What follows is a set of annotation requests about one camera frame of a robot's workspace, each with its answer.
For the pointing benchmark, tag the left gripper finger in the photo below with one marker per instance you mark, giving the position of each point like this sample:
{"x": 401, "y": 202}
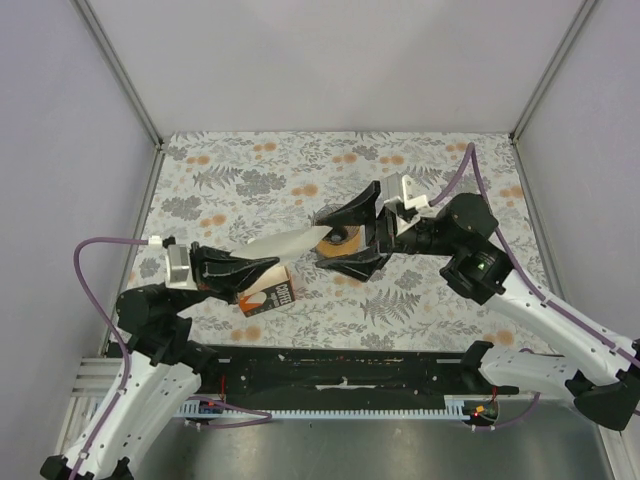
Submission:
{"x": 244, "y": 278}
{"x": 211, "y": 258}

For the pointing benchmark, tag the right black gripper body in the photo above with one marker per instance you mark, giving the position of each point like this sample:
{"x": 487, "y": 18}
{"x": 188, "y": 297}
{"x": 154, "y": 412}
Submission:
{"x": 419, "y": 237}

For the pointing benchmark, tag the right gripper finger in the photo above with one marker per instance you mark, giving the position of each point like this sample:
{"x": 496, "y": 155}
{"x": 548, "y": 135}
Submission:
{"x": 360, "y": 266}
{"x": 360, "y": 211}

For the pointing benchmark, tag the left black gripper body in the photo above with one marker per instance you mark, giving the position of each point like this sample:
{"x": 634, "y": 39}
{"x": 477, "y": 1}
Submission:
{"x": 198, "y": 260}

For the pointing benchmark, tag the orange black coffee filter box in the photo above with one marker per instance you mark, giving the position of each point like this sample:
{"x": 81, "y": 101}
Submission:
{"x": 272, "y": 290}

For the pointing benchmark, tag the cream paper coffee filter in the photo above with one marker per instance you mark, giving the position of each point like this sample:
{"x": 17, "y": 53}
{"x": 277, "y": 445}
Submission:
{"x": 286, "y": 246}

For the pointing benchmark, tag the clear ribbed glass dripper cone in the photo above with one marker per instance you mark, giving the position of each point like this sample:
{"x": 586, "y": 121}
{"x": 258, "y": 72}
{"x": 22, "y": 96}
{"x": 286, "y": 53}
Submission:
{"x": 341, "y": 240}

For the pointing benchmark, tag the clear glass coffee server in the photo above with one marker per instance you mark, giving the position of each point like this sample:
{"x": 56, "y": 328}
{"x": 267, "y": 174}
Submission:
{"x": 318, "y": 216}

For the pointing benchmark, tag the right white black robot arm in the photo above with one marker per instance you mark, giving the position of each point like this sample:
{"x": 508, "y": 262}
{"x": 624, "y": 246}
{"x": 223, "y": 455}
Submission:
{"x": 594, "y": 367}

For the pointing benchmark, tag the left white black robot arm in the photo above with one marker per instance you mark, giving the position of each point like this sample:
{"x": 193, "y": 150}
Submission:
{"x": 161, "y": 366}

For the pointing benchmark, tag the floral patterned table mat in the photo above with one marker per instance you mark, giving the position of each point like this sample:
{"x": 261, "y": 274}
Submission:
{"x": 227, "y": 189}

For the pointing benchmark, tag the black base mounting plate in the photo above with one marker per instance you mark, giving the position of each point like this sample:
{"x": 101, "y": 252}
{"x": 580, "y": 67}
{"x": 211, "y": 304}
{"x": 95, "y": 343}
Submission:
{"x": 243, "y": 372}

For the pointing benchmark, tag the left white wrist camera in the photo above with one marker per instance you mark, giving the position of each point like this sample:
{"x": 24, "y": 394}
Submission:
{"x": 178, "y": 274}

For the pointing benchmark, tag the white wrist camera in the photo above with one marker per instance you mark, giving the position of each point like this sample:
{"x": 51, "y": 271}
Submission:
{"x": 178, "y": 274}
{"x": 398, "y": 197}

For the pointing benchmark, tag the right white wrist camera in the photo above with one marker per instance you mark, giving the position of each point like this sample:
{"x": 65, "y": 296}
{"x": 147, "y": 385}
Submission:
{"x": 398, "y": 197}

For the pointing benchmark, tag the white slotted cable duct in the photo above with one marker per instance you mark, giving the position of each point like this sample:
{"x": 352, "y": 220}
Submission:
{"x": 453, "y": 409}

